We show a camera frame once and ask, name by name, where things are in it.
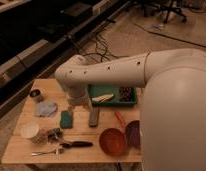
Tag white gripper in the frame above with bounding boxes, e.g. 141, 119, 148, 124
67, 87, 93, 117

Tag yellow banana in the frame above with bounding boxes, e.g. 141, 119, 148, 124
92, 94, 114, 102

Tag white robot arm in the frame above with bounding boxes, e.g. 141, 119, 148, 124
55, 48, 206, 171

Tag green sponge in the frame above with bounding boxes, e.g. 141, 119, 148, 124
60, 111, 73, 129

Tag green plastic tray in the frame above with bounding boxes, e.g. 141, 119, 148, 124
88, 85, 138, 107

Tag blue cloth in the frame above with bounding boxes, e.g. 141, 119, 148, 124
35, 101, 57, 117

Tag small metal can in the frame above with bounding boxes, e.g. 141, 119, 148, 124
30, 89, 43, 103

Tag orange bowl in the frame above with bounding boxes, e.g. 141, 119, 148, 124
99, 128, 127, 156

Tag dark snack pile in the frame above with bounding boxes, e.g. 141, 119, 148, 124
119, 87, 132, 101

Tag silver fork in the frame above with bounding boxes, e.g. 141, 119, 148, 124
30, 148, 64, 156

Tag white paper cup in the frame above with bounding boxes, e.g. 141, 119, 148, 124
20, 122, 40, 143

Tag purple bowl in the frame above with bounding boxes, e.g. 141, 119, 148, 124
125, 120, 140, 149

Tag office chair base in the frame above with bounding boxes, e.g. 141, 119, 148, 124
136, 0, 187, 24

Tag black handled utensil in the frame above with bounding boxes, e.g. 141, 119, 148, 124
60, 141, 93, 148

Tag orange handled utensil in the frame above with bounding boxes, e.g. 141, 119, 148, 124
115, 111, 125, 130

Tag black floor cables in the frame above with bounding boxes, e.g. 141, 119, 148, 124
75, 31, 120, 63

